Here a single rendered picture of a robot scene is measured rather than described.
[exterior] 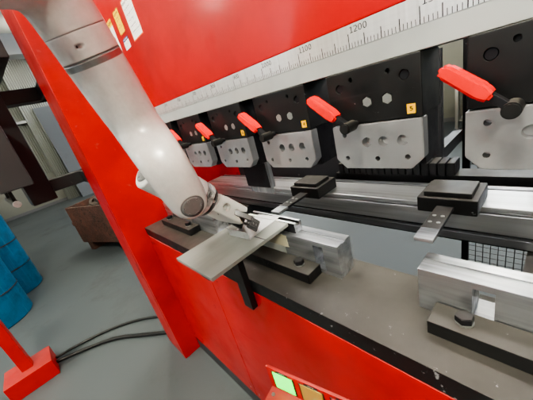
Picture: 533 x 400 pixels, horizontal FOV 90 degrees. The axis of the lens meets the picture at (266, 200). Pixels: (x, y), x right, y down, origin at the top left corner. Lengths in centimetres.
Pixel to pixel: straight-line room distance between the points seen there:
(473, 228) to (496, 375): 35
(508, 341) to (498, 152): 29
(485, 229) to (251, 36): 68
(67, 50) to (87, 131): 97
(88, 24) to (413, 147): 50
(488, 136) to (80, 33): 56
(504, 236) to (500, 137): 41
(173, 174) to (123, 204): 102
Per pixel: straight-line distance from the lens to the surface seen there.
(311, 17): 53
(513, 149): 45
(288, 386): 64
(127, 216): 151
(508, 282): 60
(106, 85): 51
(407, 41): 46
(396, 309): 65
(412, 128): 46
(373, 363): 65
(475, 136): 45
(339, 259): 69
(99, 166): 146
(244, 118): 63
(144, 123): 52
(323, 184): 92
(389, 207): 85
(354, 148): 51
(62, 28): 51
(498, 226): 80
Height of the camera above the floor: 133
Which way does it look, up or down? 20 degrees down
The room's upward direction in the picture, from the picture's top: 15 degrees counter-clockwise
